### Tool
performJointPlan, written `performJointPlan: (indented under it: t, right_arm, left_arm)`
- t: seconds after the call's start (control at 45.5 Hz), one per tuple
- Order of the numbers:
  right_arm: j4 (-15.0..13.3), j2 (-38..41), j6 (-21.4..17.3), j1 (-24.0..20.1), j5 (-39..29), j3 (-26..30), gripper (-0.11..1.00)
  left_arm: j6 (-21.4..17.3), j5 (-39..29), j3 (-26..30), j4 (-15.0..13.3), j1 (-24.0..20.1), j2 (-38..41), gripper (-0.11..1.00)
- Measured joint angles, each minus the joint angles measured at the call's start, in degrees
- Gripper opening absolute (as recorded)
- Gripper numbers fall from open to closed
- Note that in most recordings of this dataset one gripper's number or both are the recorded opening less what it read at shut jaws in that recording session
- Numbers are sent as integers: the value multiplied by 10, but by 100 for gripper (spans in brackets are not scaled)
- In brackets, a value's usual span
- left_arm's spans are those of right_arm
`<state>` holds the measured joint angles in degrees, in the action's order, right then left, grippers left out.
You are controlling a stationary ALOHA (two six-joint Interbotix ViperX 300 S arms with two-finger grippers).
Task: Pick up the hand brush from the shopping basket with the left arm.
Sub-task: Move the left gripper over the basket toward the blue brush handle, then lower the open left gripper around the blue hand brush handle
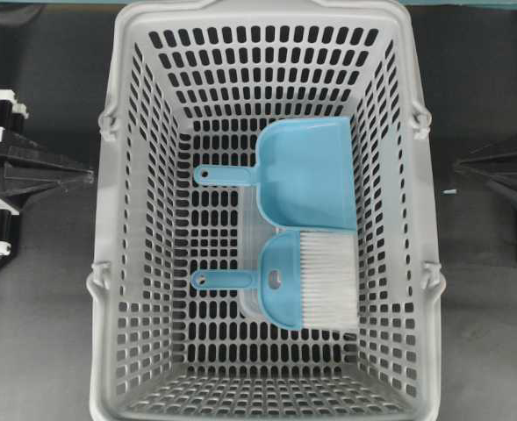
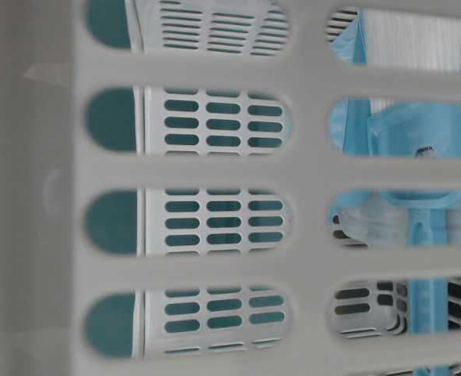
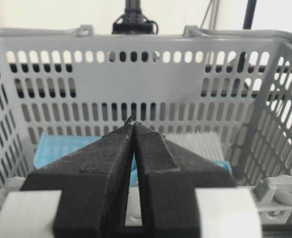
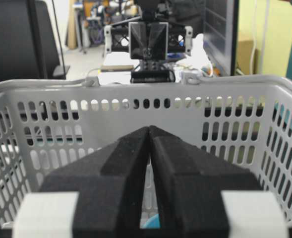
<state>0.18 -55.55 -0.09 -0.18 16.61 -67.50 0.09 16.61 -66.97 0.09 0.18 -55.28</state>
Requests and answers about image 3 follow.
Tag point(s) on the black camera stand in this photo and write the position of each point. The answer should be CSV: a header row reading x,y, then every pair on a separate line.
x,y
134,22

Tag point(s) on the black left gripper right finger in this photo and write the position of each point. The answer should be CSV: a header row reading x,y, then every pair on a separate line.
x,y
168,175

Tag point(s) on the grey plastic shopping basket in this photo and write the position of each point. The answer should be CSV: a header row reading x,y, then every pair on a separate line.
x,y
76,82

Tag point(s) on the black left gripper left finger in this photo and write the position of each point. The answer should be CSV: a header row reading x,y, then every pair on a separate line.
x,y
77,196

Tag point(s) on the black vertical pole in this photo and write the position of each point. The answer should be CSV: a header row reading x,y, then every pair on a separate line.
x,y
248,20

